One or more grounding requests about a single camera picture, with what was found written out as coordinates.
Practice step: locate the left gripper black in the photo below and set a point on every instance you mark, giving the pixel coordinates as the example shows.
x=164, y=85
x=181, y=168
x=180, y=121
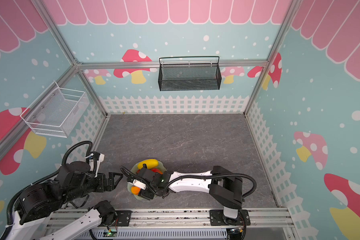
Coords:
x=101, y=186

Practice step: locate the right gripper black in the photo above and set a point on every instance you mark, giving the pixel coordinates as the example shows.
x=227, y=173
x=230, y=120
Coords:
x=145, y=182

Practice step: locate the red-yellow mango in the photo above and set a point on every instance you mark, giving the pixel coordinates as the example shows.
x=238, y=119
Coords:
x=135, y=190

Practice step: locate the red fake grape bunch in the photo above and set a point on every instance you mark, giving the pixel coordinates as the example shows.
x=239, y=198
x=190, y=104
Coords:
x=156, y=171

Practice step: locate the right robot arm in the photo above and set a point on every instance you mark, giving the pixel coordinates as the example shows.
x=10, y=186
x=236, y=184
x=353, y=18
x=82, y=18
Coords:
x=227, y=188

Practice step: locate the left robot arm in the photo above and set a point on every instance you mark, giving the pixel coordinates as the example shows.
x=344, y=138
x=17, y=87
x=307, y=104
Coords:
x=41, y=198

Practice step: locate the green scalloped fruit bowl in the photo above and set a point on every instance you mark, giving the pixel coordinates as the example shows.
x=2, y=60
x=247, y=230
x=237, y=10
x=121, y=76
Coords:
x=135, y=169

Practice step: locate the green circuit board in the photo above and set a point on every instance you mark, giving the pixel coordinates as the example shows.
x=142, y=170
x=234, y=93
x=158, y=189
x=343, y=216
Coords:
x=110, y=233

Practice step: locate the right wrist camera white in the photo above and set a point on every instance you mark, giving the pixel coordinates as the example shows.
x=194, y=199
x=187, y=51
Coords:
x=139, y=184

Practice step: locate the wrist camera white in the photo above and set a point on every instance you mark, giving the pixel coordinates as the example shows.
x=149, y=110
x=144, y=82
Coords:
x=94, y=160
x=139, y=184

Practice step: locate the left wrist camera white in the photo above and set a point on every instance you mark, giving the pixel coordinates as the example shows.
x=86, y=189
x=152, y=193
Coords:
x=94, y=160

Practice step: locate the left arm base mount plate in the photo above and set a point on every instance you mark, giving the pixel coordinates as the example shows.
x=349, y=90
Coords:
x=118, y=219

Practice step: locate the aluminium front rail frame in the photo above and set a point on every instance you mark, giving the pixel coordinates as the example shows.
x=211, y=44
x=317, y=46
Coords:
x=193, y=224

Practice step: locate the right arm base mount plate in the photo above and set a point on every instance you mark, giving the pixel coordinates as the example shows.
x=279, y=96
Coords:
x=217, y=218

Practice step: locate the white wire wall basket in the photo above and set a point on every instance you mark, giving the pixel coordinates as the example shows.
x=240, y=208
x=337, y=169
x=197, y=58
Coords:
x=56, y=112

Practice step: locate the black mesh wall basket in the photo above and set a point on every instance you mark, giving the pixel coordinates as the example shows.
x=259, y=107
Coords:
x=199, y=73

